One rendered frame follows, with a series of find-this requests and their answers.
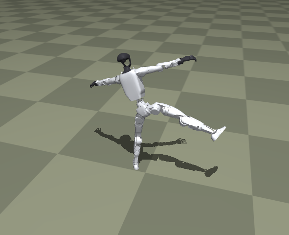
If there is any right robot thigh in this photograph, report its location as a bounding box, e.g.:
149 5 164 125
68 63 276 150
148 102 187 127

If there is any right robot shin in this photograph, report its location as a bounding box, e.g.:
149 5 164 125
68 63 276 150
181 115 216 134

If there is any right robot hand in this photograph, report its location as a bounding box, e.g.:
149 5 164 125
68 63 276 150
178 55 196 65

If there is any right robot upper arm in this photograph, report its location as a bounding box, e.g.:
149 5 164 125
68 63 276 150
135 65 164 77

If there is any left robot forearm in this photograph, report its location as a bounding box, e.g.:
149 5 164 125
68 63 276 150
95 78 110 86

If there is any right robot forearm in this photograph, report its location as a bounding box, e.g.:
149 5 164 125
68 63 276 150
157 58 181 69

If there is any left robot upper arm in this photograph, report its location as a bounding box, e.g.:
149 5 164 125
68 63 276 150
105 75 121 86

